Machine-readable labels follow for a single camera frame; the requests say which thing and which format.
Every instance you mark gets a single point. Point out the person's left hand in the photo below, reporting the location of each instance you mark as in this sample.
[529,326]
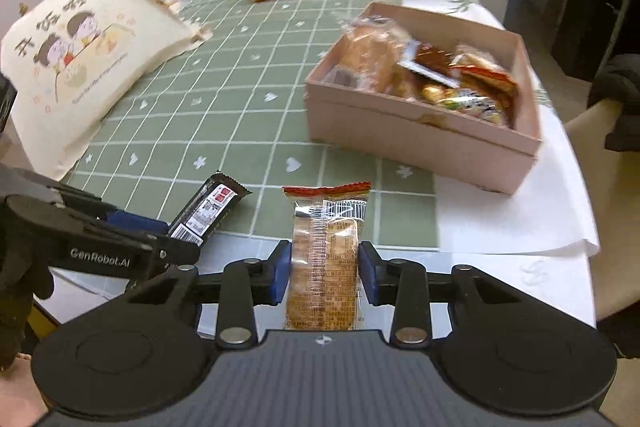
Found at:
[20,297]

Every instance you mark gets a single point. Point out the dark red snack packet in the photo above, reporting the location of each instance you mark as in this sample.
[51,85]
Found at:
[432,59]

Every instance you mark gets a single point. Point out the colourful printed snack packet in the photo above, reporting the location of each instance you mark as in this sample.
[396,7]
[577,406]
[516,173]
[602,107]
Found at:
[472,106]

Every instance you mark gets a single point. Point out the pink cardboard box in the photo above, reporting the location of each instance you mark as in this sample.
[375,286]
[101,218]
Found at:
[410,142]

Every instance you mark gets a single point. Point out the black jacket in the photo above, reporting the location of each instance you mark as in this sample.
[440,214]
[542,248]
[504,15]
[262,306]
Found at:
[620,97]

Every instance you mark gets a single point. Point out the person's left forearm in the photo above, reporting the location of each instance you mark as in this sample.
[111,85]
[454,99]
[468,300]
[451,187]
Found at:
[15,392]

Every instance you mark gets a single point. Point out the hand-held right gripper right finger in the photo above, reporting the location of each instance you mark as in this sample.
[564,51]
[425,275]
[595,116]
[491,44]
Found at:
[368,272]

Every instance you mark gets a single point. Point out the orange cracker packet red edges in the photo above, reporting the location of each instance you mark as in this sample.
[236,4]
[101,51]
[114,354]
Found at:
[487,77]

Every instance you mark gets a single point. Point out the green checked tablecloth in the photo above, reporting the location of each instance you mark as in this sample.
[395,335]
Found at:
[225,107]

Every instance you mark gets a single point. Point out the black snack bar packet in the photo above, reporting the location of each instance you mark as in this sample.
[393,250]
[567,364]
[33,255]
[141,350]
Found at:
[210,207]

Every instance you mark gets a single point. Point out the brown snack packet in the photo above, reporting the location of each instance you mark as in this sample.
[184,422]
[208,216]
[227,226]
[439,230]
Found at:
[344,78]

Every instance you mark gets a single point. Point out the long bread packet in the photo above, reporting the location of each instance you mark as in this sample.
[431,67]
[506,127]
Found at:
[325,257]

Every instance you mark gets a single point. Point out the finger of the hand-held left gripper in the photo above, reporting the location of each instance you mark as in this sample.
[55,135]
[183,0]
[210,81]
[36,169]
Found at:
[170,252]
[135,222]

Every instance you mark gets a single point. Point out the cream cartoon cloth bag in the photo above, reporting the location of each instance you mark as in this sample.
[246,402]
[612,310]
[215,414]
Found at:
[100,57]

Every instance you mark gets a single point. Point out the clear bun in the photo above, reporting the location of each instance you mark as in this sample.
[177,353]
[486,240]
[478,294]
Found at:
[372,57]

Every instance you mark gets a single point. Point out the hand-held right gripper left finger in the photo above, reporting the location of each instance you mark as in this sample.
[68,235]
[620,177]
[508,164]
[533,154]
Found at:
[280,274]

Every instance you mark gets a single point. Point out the black shelf unit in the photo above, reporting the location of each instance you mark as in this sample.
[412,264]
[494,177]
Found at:
[600,7]

